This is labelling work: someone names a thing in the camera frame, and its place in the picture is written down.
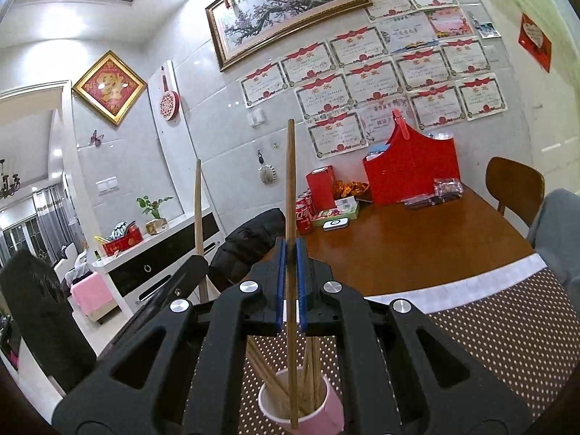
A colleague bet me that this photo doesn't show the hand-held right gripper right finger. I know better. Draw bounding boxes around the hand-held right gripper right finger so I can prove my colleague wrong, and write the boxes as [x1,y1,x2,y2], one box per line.
[297,238,532,435]

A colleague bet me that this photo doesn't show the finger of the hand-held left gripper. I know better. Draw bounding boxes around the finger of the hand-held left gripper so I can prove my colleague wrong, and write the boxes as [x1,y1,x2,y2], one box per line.
[96,256,210,365]

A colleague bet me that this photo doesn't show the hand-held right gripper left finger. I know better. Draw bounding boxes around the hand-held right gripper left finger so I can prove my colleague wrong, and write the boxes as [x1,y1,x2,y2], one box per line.
[54,238,289,435]

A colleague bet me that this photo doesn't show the single wooden chopstick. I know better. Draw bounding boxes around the single wooden chopstick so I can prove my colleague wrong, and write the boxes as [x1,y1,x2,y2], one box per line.
[285,119,300,430]
[194,158,210,303]

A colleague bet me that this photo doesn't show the bunch of wooden chopsticks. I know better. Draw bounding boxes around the bunch of wooden chopsticks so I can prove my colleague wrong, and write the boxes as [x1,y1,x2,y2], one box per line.
[246,337,323,418]

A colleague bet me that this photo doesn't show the pink cup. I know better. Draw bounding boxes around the pink cup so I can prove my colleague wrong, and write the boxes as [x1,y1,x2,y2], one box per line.
[257,368,346,435]

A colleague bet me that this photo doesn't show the person's left forearm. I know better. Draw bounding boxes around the person's left forearm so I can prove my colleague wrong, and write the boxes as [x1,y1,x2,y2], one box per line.
[0,251,98,393]

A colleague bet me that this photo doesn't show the white and black sideboard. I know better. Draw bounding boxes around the white and black sideboard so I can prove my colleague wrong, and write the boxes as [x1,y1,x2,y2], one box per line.
[88,206,225,318]

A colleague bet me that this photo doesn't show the black jacket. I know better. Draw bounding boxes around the black jacket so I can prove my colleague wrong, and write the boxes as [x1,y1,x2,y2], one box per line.
[208,207,287,295]

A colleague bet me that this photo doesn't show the potted green plant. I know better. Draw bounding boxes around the potted green plant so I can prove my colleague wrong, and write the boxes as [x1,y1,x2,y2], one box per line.
[136,195,175,235]

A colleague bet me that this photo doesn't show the red basket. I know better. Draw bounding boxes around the red basket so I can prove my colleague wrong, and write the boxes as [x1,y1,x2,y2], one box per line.
[93,220,143,257]

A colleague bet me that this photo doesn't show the green and red snack box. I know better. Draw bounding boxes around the green and red snack box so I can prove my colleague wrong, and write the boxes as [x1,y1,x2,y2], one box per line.
[312,199,361,223]

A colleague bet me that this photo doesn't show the pink cloth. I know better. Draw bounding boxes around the pink cloth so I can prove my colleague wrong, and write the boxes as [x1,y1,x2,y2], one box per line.
[70,272,121,324]

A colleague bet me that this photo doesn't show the red tin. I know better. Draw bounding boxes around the red tin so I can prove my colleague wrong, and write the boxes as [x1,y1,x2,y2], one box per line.
[306,166,337,211]

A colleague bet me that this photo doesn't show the orange snack packets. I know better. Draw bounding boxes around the orange snack packets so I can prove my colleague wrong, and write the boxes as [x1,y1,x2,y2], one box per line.
[334,180,370,200]

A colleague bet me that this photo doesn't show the hanging metal ornament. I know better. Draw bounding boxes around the hanging metal ornament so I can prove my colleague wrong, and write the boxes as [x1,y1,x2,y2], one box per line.
[256,149,277,186]

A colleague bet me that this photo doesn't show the grey curtain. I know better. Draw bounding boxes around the grey curtain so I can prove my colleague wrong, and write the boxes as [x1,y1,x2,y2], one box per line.
[32,183,87,259]

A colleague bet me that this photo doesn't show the red gift box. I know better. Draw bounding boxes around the red gift box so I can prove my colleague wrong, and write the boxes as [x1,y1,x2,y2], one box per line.
[361,109,460,207]

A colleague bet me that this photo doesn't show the clear snack packets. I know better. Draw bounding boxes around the clear snack packets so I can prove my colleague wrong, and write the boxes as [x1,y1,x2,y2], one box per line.
[403,178,464,209]

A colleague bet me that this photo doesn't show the round red hanging ornament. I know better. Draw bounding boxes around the round red hanging ornament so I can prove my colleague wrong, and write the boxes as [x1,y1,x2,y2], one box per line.
[158,67,181,122]

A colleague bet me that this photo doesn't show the black chandelier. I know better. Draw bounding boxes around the black chandelier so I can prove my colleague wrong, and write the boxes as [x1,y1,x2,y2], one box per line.
[0,158,22,200]

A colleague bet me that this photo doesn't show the diamond framed red picture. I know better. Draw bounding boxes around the diamond framed red picture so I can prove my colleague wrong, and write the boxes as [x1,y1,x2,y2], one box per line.
[71,50,148,127]

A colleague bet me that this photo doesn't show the group of award certificates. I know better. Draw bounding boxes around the group of award certificates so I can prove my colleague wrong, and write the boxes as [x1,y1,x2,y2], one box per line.
[239,0,508,160]

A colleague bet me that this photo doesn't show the wooden chair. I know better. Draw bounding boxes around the wooden chair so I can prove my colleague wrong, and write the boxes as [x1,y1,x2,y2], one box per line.
[485,156,545,218]

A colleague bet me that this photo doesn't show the grey garment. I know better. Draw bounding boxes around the grey garment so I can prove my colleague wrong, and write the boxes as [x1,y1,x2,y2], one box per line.
[526,188,580,318]

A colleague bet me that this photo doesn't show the framed plum blossom painting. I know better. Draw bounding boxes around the framed plum blossom painting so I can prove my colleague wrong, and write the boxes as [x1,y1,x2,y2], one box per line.
[205,0,373,72]

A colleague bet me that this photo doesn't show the small photo prints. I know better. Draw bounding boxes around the small photo prints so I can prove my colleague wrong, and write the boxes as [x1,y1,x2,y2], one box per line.
[467,9,499,39]

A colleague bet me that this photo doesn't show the red wall decoration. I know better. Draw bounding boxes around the red wall decoration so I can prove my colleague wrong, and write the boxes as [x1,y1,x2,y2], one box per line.
[518,13,552,73]

